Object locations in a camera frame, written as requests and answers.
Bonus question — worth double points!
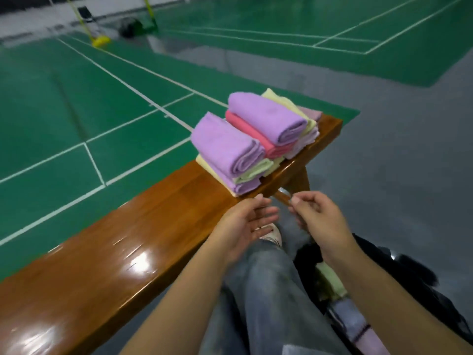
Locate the person's right hand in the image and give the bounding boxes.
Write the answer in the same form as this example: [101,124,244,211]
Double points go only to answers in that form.
[288,190,359,263]

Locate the person's left hand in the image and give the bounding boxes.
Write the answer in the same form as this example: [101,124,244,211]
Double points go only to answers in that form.
[210,193,282,265]

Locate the purple towel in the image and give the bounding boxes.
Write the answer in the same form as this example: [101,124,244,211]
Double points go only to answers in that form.
[214,165,262,197]
[228,91,308,145]
[191,111,266,179]

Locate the light green striped towel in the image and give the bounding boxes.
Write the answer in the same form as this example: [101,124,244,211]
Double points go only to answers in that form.
[234,157,276,185]

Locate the hot pink towel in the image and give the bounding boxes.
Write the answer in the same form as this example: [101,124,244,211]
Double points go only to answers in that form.
[225,110,297,160]

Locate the person's left forearm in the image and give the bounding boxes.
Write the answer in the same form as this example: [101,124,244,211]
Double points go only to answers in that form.
[118,248,237,355]

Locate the person's right forearm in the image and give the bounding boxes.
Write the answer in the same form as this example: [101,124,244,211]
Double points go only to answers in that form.
[325,248,473,355]

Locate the person's white shoe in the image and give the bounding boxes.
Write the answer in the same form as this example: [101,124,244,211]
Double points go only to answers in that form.
[259,223,284,249]

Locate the person's grey trousers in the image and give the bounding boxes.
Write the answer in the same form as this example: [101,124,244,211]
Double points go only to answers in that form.
[196,218,352,355]

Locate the brown wooden bench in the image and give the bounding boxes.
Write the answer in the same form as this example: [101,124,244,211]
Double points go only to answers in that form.
[0,114,344,355]

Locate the black sports bag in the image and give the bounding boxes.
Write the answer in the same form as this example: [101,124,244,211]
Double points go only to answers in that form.
[118,18,158,38]

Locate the dark folding chair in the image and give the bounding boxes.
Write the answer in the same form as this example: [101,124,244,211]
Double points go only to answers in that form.
[77,5,97,30]

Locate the yellow net post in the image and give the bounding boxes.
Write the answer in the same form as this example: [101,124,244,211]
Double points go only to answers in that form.
[142,0,158,30]
[63,0,112,49]

